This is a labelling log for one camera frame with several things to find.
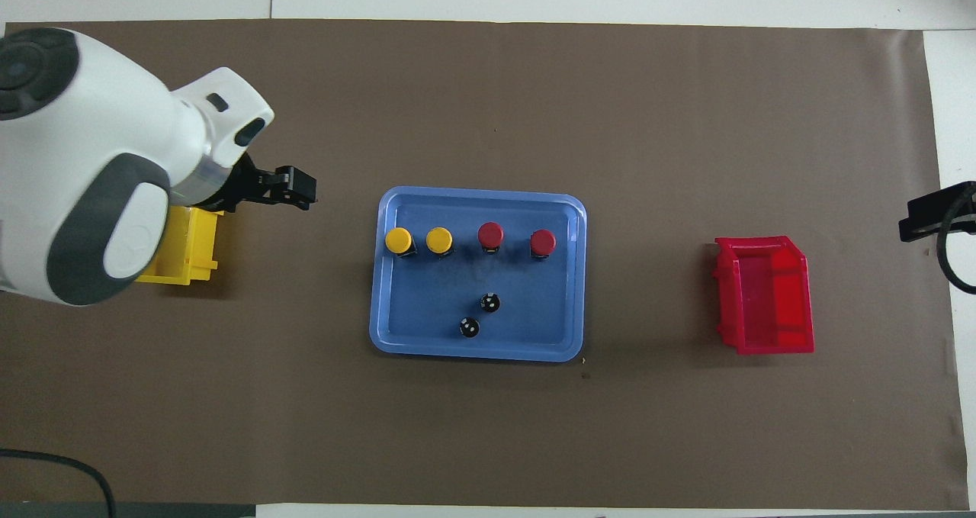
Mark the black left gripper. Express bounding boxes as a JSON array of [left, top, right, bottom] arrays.
[[217, 156, 317, 212]]

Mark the blue plastic tray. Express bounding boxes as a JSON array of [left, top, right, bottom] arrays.
[[369, 186, 589, 363]]

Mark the yellow plastic bin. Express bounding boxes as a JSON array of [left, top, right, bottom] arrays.
[[136, 205, 224, 286]]

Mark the red plastic bin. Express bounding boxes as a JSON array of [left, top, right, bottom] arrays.
[[713, 235, 815, 356]]

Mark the brown paper mat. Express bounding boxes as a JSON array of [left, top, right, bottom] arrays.
[[0, 18, 969, 510]]

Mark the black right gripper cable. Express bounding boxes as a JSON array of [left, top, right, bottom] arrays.
[[936, 190, 976, 294]]

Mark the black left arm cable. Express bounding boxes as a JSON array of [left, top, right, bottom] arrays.
[[0, 448, 117, 518]]

